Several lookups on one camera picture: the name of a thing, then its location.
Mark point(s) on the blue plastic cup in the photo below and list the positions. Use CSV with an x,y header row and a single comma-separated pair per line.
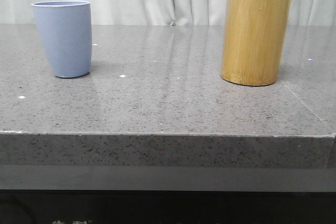
x,y
66,35

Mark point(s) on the bamboo cylindrical holder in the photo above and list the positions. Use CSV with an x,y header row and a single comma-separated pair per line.
x,y
253,41

